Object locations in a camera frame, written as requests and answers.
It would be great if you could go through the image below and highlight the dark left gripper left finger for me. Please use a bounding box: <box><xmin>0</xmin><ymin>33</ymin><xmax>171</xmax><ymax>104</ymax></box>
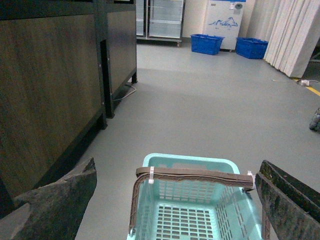
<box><xmin>0</xmin><ymin>157</ymin><xmax>97</xmax><ymax>240</ymax></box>

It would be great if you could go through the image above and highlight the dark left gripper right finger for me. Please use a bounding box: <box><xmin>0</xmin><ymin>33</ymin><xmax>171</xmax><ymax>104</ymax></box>
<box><xmin>255</xmin><ymin>160</ymin><xmax>320</xmax><ymax>240</ymax></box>

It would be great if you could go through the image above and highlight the light blue plastic basket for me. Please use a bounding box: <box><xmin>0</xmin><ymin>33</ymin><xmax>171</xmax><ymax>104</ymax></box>
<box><xmin>127</xmin><ymin>153</ymin><xmax>262</xmax><ymax>240</ymax></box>

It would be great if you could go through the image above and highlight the brown basket handle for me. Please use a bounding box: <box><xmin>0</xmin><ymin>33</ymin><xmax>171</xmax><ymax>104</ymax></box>
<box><xmin>127</xmin><ymin>166</ymin><xmax>271</xmax><ymax>240</ymax></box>

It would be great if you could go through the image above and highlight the white power strip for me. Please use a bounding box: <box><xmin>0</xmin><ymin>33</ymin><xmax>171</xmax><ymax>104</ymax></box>
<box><xmin>297</xmin><ymin>79</ymin><xmax>320</xmax><ymax>87</ymax></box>

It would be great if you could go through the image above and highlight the dark wooden display cabinet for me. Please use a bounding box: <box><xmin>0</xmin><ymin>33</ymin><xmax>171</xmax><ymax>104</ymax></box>
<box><xmin>0</xmin><ymin>0</ymin><xmax>138</xmax><ymax>217</ymax></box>

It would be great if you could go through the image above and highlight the blue crate right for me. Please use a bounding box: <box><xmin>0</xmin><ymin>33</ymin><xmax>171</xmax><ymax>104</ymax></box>
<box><xmin>235</xmin><ymin>37</ymin><xmax>269</xmax><ymax>59</ymax></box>

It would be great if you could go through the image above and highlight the blue crate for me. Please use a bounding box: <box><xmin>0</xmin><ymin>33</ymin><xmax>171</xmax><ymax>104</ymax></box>
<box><xmin>235</xmin><ymin>37</ymin><xmax>269</xmax><ymax>59</ymax></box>
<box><xmin>191</xmin><ymin>34</ymin><xmax>224</xmax><ymax>55</ymax></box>

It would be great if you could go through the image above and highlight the white folding curtain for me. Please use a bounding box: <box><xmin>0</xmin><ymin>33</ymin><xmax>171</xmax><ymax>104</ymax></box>
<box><xmin>264</xmin><ymin>0</ymin><xmax>320</xmax><ymax>79</ymax></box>

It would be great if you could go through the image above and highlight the blue crate left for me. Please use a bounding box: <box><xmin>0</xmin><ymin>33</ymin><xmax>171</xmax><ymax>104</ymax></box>
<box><xmin>191</xmin><ymin>34</ymin><xmax>224</xmax><ymax>55</ymax></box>

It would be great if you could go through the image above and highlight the white chest freezer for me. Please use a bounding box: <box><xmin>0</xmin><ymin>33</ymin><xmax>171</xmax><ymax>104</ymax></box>
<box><xmin>202</xmin><ymin>0</ymin><xmax>246</xmax><ymax>51</ymax></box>

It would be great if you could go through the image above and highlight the glass door refrigerator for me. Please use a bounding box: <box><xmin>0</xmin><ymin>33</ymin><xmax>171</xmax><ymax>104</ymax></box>
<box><xmin>135</xmin><ymin>0</ymin><xmax>186</xmax><ymax>47</ymax></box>

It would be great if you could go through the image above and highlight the grey floor cable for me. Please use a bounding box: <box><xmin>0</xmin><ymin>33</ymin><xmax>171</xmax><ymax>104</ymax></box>
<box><xmin>112</xmin><ymin>83</ymin><xmax>137</xmax><ymax>102</ymax></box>

